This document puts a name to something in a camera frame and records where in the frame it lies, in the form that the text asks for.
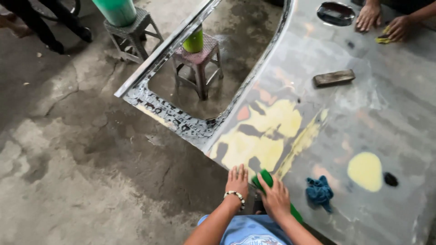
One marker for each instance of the person's right hand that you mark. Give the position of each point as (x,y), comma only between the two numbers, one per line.
(276,202)

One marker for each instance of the person's left hand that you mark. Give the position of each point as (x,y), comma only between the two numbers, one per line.
(237,185)

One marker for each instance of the person's right fingers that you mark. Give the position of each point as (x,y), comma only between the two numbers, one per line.
(270,183)

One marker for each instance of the green sanding block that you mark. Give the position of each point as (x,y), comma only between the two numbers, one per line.
(265,177)

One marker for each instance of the blue rag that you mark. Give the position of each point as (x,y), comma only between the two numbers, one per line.
(319,193)

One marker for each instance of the person's light blue shirt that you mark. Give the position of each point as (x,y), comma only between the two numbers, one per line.
(250,233)

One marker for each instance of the grey sanded car door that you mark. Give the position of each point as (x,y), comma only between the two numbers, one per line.
(368,115)

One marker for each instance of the wooden sanding block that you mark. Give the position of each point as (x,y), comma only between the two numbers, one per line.
(333,78)

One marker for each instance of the pink-topped plastic stool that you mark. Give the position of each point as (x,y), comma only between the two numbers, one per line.
(199,58)

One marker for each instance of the lime green can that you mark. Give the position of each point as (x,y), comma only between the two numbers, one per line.
(193,42)

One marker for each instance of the yellow sanding cloth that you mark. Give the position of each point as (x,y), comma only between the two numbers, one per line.
(383,39)

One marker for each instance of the grey plastic stool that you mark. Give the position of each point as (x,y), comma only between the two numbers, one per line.
(134,32)

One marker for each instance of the green plastic bucket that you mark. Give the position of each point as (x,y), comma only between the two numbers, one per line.
(117,12)

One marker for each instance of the black wheel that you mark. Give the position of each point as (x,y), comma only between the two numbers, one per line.
(75,8)

